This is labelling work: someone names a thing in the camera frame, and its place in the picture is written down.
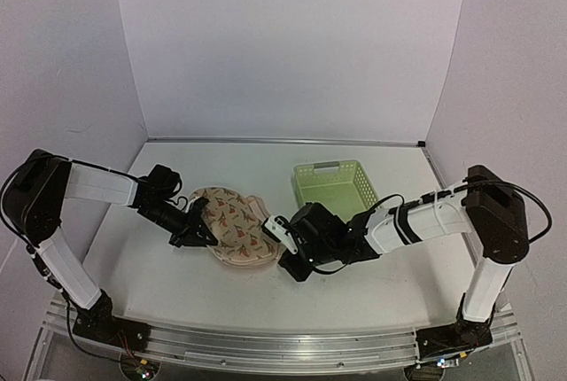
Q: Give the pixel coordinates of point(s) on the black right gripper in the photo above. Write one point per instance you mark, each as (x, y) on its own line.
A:
(302, 273)

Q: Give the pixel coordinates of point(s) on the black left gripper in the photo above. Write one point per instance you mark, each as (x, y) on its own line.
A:
(188, 237)

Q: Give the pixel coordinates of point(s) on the beige patterned mesh laundry bag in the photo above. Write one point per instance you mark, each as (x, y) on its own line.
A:
(236, 222)

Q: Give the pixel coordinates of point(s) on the light green perforated plastic basket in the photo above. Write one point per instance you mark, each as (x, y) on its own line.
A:
(342, 187)

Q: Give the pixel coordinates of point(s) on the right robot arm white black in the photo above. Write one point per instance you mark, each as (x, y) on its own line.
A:
(482, 205)

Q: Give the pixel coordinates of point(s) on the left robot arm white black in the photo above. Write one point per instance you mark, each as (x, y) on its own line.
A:
(32, 200)

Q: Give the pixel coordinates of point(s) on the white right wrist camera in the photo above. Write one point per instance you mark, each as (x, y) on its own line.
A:
(278, 234)

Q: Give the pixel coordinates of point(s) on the aluminium front rail frame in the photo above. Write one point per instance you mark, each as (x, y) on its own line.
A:
(287, 353)

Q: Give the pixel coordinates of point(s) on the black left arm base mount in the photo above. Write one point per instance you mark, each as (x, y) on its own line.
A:
(99, 324)

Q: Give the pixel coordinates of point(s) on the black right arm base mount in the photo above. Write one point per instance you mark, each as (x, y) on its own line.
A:
(452, 339)

